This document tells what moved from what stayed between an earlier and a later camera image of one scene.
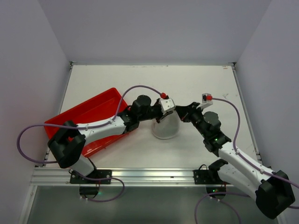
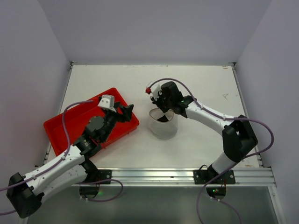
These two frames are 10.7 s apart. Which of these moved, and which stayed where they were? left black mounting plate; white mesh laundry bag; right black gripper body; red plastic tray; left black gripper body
Moved: right black gripper body; left black gripper body
Stayed: white mesh laundry bag; red plastic tray; left black mounting plate
